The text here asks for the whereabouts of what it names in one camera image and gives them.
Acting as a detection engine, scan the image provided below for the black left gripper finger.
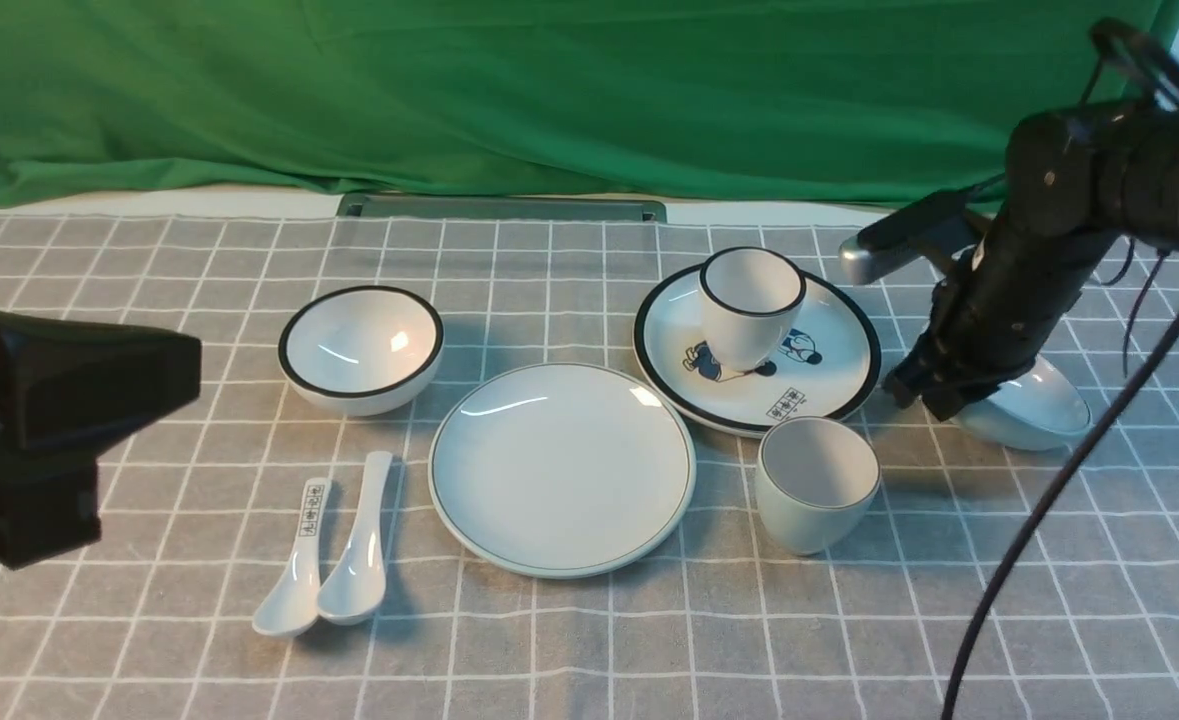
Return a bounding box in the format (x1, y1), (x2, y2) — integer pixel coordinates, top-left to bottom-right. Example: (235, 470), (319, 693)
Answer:
(0, 310), (202, 570)

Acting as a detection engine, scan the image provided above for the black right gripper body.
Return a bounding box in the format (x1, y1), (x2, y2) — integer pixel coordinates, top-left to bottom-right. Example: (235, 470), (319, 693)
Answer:
(924, 210), (1115, 387)

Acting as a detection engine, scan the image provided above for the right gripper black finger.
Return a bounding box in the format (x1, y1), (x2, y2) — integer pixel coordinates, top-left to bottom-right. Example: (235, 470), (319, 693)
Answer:
(881, 345), (1015, 421)

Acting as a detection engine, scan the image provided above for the thin-rimmed white bowl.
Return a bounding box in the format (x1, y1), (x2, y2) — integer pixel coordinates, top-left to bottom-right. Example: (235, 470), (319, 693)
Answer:
(951, 355), (1093, 453)

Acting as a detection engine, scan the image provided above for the pale green cup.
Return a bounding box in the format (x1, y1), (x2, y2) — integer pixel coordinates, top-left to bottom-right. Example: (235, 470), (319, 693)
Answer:
(755, 416), (882, 556)

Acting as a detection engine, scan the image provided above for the white spoon with label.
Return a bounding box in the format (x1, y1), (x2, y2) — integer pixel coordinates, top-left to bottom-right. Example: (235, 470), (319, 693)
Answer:
(252, 477), (332, 638)

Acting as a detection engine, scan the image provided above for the plain white spoon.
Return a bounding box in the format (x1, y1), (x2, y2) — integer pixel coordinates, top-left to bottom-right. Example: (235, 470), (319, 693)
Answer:
(316, 451), (394, 625)

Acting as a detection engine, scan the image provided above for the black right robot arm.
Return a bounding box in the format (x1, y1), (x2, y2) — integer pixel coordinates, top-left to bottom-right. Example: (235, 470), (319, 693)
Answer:
(869, 100), (1179, 421)

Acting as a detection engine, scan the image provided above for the black-rimmed illustrated plate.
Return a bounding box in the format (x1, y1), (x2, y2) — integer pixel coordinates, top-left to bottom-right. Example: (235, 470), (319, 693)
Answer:
(633, 266), (882, 440)

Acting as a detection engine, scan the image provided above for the black-rimmed white cup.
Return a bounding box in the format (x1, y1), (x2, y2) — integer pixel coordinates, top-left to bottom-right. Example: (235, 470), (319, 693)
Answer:
(698, 246), (806, 374)

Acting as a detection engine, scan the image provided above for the green backdrop cloth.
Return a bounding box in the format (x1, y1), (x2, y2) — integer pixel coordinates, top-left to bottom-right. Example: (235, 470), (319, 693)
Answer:
(0, 1), (1179, 209)

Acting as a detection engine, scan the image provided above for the black-rimmed white bowl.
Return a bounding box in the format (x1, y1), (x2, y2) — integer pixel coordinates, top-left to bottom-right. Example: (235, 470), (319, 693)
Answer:
(277, 284), (446, 416)

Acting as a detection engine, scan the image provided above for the plain white plate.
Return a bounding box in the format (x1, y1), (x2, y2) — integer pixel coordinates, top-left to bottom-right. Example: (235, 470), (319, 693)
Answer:
(428, 363), (697, 580)

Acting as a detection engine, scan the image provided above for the grey checked tablecloth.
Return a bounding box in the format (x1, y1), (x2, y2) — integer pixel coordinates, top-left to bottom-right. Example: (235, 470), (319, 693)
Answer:
(0, 210), (1179, 720)

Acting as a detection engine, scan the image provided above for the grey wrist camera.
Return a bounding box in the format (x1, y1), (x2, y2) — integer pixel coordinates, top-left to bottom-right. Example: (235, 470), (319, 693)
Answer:
(839, 190), (992, 284)

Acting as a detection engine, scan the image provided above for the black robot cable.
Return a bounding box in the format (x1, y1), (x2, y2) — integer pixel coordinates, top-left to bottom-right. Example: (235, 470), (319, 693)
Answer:
(938, 20), (1179, 720)

